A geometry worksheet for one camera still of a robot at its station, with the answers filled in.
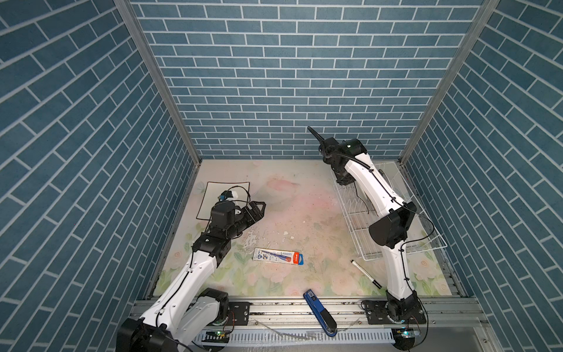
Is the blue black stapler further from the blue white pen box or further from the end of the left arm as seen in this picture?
the end of the left arm

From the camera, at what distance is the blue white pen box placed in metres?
0.86

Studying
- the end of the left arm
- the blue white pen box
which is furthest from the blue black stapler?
the end of the left arm

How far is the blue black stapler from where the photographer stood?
701 millimetres

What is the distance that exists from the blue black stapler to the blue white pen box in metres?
0.12
